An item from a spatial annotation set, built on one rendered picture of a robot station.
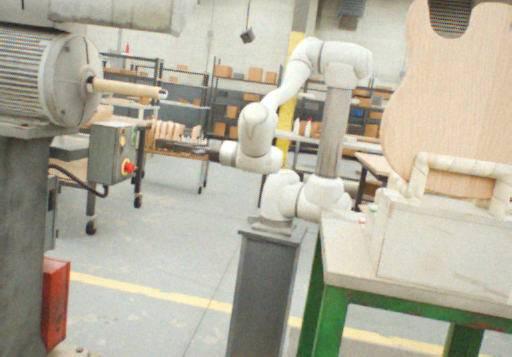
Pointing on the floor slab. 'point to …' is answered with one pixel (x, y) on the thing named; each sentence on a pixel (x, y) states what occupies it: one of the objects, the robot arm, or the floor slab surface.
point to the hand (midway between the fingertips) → (166, 143)
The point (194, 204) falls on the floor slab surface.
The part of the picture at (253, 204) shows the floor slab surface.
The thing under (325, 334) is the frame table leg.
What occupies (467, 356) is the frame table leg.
